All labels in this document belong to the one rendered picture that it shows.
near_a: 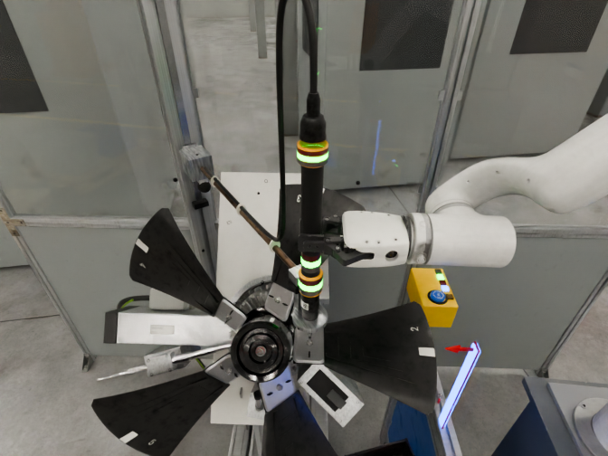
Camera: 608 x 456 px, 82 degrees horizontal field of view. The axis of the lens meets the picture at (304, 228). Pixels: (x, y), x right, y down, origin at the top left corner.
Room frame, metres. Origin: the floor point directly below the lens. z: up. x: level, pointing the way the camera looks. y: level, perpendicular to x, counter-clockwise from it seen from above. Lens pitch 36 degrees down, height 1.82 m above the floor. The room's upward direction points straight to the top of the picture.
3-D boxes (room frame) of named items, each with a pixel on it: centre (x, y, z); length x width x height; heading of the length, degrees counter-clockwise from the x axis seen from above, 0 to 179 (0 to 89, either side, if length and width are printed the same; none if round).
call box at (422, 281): (0.74, -0.38, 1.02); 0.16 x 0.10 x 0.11; 178
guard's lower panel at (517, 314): (1.18, -0.04, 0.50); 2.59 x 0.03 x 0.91; 88
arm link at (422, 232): (0.46, -0.18, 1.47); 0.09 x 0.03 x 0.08; 178
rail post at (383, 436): (0.78, -0.38, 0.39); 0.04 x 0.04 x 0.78; 88
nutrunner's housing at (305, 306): (0.46, -0.01, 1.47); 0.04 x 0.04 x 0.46
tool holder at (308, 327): (0.47, -0.01, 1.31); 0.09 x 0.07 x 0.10; 33
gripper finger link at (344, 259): (0.43, -0.08, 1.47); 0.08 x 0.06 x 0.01; 147
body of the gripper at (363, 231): (0.46, -0.12, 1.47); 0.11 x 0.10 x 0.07; 88
